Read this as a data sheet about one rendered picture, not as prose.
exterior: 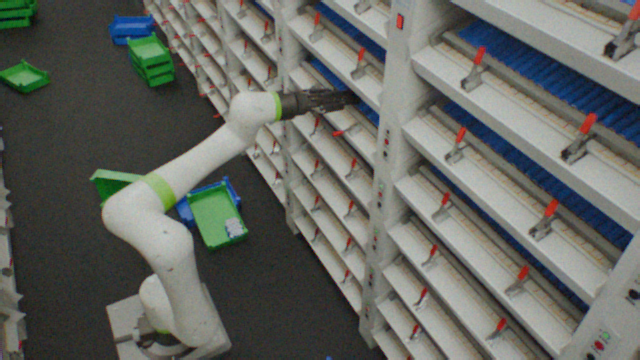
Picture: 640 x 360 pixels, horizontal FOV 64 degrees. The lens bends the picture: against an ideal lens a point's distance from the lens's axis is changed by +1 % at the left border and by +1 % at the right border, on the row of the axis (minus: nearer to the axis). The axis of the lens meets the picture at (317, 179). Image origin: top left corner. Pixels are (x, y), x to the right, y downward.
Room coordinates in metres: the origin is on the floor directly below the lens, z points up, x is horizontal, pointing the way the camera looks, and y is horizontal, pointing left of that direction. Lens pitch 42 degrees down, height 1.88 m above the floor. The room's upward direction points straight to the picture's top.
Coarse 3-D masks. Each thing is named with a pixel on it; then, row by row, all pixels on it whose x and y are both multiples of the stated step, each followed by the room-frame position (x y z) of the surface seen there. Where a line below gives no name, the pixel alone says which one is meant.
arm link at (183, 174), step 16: (224, 128) 1.27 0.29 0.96; (208, 144) 1.20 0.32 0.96; (224, 144) 1.21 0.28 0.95; (240, 144) 1.24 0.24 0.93; (176, 160) 1.13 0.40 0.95; (192, 160) 1.13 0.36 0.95; (208, 160) 1.15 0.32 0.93; (224, 160) 1.19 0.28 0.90; (160, 176) 1.05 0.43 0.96; (176, 176) 1.06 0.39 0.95; (192, 176) 1.09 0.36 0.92; (176, 192) 1.03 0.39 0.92
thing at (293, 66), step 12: (288, 60) 1.71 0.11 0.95; (300, 60) 1.72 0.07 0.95; (312, 60) 1.74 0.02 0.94; (288, 72) 1.70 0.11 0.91; (300, 72) 1.69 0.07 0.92; (300, 84) 1.62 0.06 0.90; (312, 84) 1.60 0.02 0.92; (336, 120) 1.39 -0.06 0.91; (348, 120) 1.38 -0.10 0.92; (348, 132) 1.33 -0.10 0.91; (360, 132) 1.31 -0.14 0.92; (360, 144) 1.26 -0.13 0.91; (372, 144) 1.25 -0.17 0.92; (372, 156) 1.17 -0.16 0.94
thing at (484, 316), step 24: (408, 216) 1.10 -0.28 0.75; (408, 240) 1.04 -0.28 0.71; (432, 240) 1.00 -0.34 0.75; (432, 264) 0.93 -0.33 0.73; (456, 264) 0.91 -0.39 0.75; (456, 288) 0.86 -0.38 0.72; (480, 288) 0.83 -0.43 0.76; (456, 312) 0.80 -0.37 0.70; (480, 312) 0.78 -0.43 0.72; (504, 312) 0.76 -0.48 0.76; (480, 336) 0.72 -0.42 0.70; (504, 336) 0.71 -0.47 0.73; (528, 336) 0.69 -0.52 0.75
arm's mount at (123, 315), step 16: (112, 304) 1.09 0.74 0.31; (128, 304) 1.09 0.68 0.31; (112, 320) 1.02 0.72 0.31; (128, 320) 1.02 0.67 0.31; (128, 352) 0.90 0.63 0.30; (144, 352) 0.90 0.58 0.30; (160, 352) 0.90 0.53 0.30; (176, 352) 0.90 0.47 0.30; (192, 352) 0.90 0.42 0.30; (208, 352) 0.91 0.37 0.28
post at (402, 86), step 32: (416, 0) 1.09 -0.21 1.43; (448, 0) 1.13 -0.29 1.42; (416, 32) 1.09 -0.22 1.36; (384, 96) 1.16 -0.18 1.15; (416, 96) 1.11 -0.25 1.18; (384, 128) 1.15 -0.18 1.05; (384, 160) 1.13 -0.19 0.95; (384, 224) 1.10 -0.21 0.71; (384, 256) 1.09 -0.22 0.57; (384, 288) 1.10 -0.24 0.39; (384, 320) 1.11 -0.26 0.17
